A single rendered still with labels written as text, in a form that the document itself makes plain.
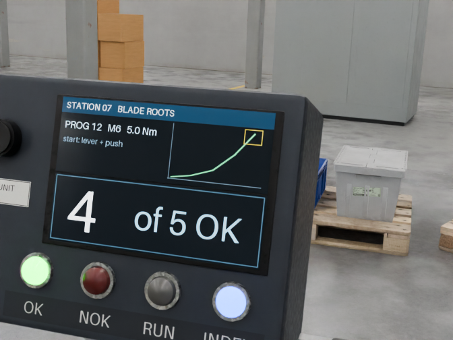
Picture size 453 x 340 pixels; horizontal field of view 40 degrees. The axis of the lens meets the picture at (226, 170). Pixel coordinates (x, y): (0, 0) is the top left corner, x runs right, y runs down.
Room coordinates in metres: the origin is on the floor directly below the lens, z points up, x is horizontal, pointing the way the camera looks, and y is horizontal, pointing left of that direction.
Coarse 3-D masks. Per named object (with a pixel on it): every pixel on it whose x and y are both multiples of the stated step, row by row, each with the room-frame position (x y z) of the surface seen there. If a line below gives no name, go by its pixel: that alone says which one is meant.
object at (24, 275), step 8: (32, 256) 0.43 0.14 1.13; (40, 256) 0.43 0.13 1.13; (24, 264) 0.42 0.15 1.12; (32, 264) 0.42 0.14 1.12; (40, 264) 0.42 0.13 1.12; (48, 264) 0.42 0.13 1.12; (24, 272) 0.42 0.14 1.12; (32, 272) 0.42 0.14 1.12; (40, 272) 0.42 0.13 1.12; (48, 272) 0.42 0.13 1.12; (24, 280) 0.43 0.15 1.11; (32, 280) 0.42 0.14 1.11; (40, 280) 0.42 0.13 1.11; (48, 280) 0.42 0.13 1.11
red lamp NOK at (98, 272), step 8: (88, 264) 0.42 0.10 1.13; (96, 264) 0.42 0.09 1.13; (104, 264) 0.41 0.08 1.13; (88, 272) 0.41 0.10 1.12; (96, 272) 0.41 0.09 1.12; (104, 272) 0.41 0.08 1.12; (112, 272) 0.41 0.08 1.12; (80, 280) 0.42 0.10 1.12; (88, 280) 0.41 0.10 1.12; (96, 280) 0.41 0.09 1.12; (104, 280) 0.41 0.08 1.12; (112, 280) 0.41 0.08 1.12; (88, 288) 0.41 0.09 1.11; (96, 288) 0.41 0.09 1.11; (104, 288) 0.41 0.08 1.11; (112, 288) 0.41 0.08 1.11; (96, 296) 0.41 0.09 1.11; (104, 296) 0.41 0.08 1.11
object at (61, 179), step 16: (64, 176) 0.44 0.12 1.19; (80, 176) 0.44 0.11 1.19; (64, 192) 0.44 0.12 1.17; (80, 192) 0.43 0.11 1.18; (96, 192) 0.43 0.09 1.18; (112, 192) 0.43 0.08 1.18; (64, 208) 0.43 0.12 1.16; (80, 208) 0.43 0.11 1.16; (96, 208) 0.43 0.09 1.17; (112, 208) 0.43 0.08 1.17; (64, 224) 0.43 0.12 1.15; (80, 224) 0.43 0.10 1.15; (96, 224) 0.43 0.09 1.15; (112, 224) 0.42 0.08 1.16; (64, 240) 0.43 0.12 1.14; (80, 240) 0.43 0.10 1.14; (96, 240) 0.42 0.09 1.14
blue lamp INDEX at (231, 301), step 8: (224, 288) 0.39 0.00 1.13; (232, 288) 0.39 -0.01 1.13; (240, 288) 0.39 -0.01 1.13; (216, 296) 0.39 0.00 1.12; (224, 296) 0.38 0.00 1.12; (232, 296) 0.38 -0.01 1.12; (240, 296) 0.38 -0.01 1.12; (248, 296) 0.38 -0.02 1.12; (216, 304) 0.38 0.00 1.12; (224, 304) 0.38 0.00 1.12; (232, 304) 0.38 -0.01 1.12; (240, 304) 0.38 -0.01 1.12; (248, 304) 0.38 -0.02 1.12; (216, 312) 0.39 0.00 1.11; (224, 312) 0.38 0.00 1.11; (232, 312) 0.38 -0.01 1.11; (240, 312) 0.38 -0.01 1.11; (232, 320) 0.38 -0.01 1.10
